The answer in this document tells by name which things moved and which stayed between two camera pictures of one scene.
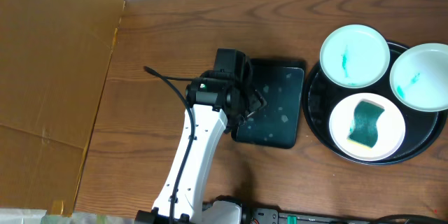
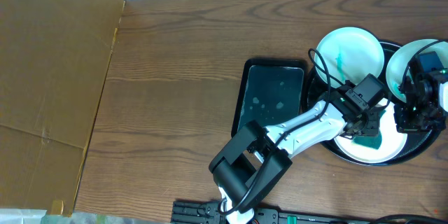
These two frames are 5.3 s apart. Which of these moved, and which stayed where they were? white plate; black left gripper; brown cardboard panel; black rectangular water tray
Moved: black left gripper
Stayed: white plate; black rectangular water tray; brown cardboard panel
